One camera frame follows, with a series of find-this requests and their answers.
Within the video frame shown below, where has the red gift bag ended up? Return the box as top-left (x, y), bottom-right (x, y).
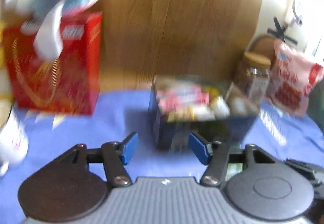
top-left (2, 13), bottom-right (102, 115)

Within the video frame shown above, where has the black tin box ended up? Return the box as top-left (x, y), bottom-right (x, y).
top-left (148, 75), bottom-right (260, 151)

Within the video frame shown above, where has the white power strip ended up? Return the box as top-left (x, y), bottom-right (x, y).
top-left (284, 0), bottom-right (303, 27)

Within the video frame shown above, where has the wooden backdrop board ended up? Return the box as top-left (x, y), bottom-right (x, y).
top-left (91, 0), bottom-right (262, 91)

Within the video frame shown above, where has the round wooden cutting board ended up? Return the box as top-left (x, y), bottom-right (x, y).
top-left (248, 35), bottom-right (276, 64)

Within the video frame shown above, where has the yellow peanut packet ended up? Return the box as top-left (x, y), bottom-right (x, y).
top-left (167, 105), bottom-right (215, 122)

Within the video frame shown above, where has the yellow duck plush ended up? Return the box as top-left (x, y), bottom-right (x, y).
top-left (0, 21), bottom-right (14, 102)

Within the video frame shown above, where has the pink snack bar packet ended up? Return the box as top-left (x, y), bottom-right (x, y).
top-left (156, 85), bottom-right (209, 113)

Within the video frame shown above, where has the nut jar with gold lid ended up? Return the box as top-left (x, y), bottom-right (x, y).
top-left (234, 52), bottom-right (271, 106)

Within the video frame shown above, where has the white enamel mug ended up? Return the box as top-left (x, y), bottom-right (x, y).
top-left (1, 108), bottom-right (29, 177)

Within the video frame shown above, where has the light green snack packet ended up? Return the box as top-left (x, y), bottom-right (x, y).
top-left (225, 163), bottom-right (243, 181)

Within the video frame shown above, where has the jelly cup yellow lid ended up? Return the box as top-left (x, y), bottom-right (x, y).
top-left (209, 96), bottom-right (230, 118)

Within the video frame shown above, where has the pink snack bag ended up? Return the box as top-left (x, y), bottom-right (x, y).
top-left (266, 39), bottom-right (323, 117)

